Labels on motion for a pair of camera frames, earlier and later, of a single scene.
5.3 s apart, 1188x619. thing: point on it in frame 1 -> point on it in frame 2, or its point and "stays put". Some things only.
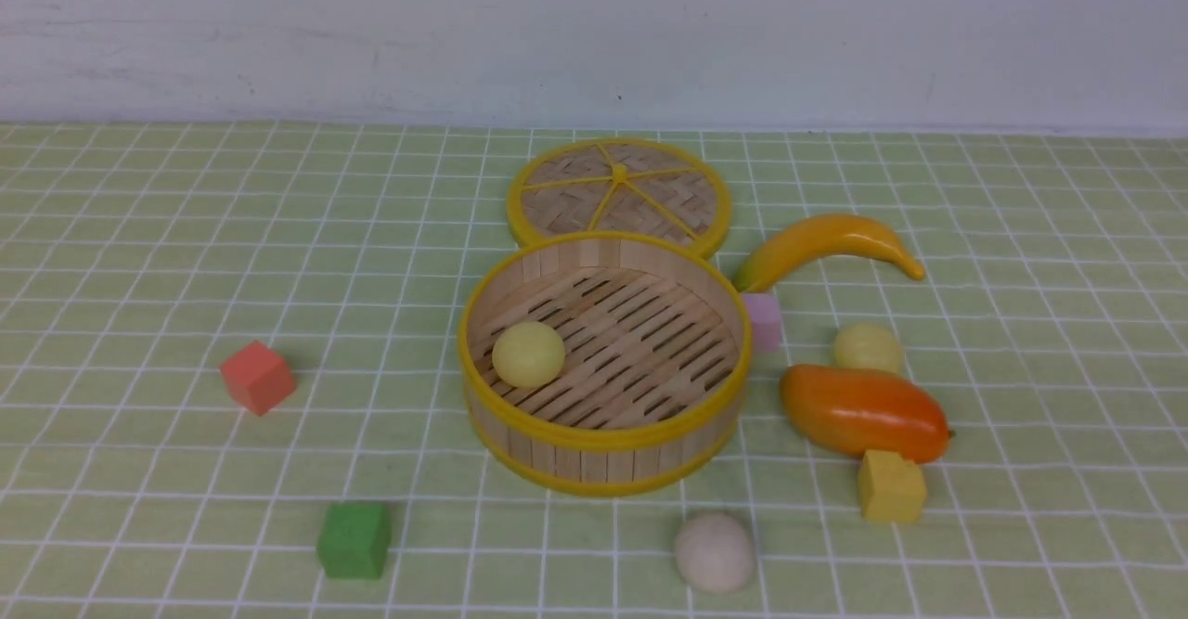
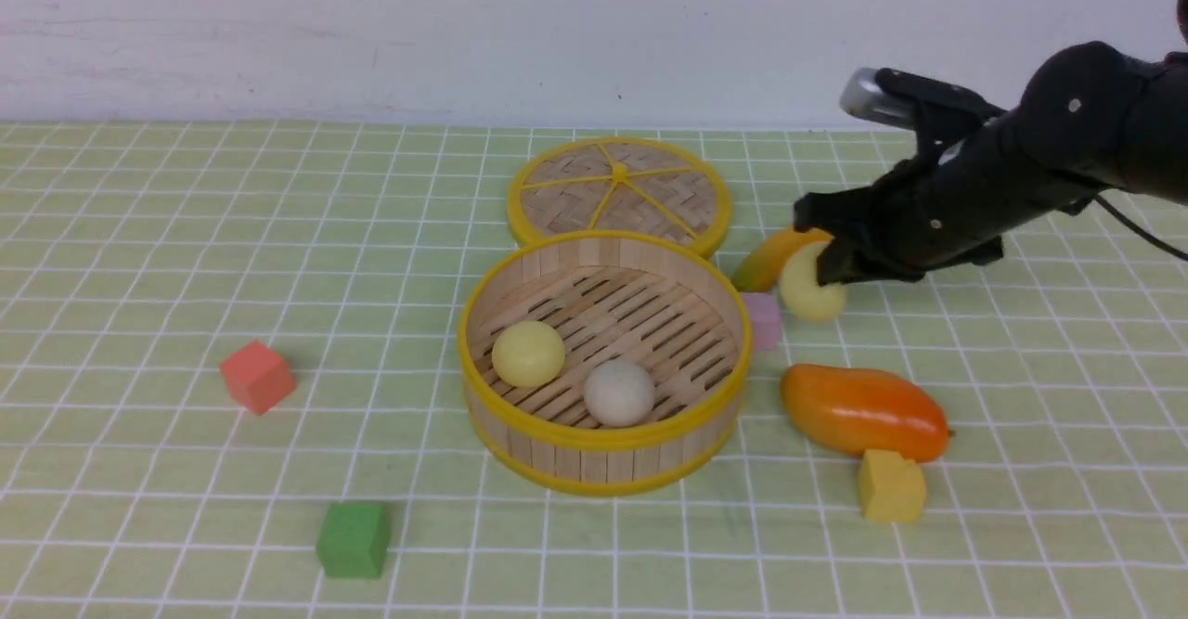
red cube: (259, 377) stays put
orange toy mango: (856, 410) stays put
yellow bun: (528, 354) stays put
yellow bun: (869, 346) -> (803, 291)
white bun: (714, 552) -> (618, 393)
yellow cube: (890, 488) stays put
